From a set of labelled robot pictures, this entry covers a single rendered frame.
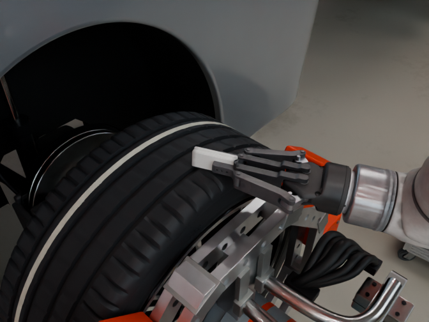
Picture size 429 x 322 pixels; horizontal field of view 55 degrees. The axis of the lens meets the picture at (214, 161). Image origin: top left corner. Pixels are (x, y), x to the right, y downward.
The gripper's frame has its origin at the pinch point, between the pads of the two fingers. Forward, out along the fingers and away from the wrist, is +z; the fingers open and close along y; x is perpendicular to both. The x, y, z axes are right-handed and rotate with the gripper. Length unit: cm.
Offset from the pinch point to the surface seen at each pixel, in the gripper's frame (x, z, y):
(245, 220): -7.5, -6.6, -3.5
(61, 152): -19.6, 40.4, 14.3
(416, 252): -99, -71, 91
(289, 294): -18.2, -16.0, -7.0
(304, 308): -18.7, -18.7, -8.5
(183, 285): -9.3, -1.2, -16.9
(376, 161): -106, -57, 164
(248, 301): -18.6, -9.9, -10.2
